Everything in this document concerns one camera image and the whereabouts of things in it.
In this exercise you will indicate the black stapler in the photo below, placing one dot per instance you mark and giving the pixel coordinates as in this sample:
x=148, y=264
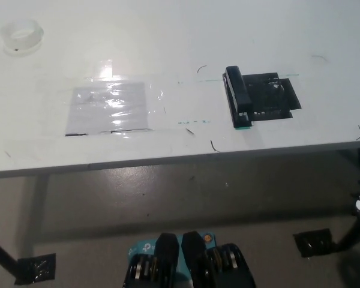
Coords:
x=238, y=90

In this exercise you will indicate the black tape mark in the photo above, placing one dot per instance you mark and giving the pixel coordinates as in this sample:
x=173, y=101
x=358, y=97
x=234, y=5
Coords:
x=273, y=96

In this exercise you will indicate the black stand leg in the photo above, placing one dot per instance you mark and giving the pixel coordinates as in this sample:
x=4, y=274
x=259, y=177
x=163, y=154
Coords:
x=349, y=234
x=1, y=252

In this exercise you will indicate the black floor tape patch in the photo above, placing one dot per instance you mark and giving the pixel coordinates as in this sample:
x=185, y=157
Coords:
x=315, y=243
x=36, y=268

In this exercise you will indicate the grey table leg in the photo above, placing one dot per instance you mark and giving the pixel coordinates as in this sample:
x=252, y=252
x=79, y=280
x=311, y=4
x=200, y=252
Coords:
x=36, y=210

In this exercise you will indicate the green tape piece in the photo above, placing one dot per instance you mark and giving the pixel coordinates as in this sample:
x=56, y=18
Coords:
x=243, y=127

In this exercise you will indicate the clear plastic film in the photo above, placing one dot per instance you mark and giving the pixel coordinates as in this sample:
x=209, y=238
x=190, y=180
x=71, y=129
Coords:
x=54, y=99

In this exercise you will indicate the clear plastic sheet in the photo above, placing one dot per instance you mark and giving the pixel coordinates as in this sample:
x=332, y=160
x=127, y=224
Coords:
x=108, y=105

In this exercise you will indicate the clear tape roll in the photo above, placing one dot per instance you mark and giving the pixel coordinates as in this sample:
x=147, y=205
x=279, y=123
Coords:
x=21, y=36

